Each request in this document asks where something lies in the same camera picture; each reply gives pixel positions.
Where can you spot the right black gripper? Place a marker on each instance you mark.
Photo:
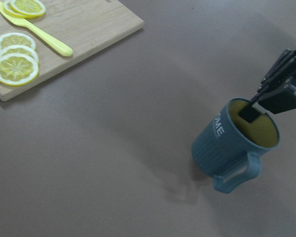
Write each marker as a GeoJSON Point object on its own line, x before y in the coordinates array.
{"type": "Point", "coordinates": [277, 91]}

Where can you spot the dark blue mug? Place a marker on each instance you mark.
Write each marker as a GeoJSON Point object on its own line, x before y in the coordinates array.
{"type": "Point", "coordinates": [229, 149]}

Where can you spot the wooden cutting board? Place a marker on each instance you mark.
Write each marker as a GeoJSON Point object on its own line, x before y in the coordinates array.
{"type": "Point", "coordinates": [86, 26]}

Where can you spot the yellow plastic knife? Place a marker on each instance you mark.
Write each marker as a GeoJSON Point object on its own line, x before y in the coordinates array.
{"type": "Point", "coordinates": [54, 43]}

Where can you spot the middle lemon slice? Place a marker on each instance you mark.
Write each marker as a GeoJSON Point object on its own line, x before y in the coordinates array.
{"type": "Point", "coordinates": [20, 49]}

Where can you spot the lemon slice under knife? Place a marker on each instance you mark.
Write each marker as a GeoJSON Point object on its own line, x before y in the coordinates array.
{"type": "Point", "coordinates": [8, 9]}
{"type": "Point", "coordinates": [30, 8]}

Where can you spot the lemon slice near handle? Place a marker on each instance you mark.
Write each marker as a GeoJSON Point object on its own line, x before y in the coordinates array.
{"type": "Point", "coordinates": [18, 69]}

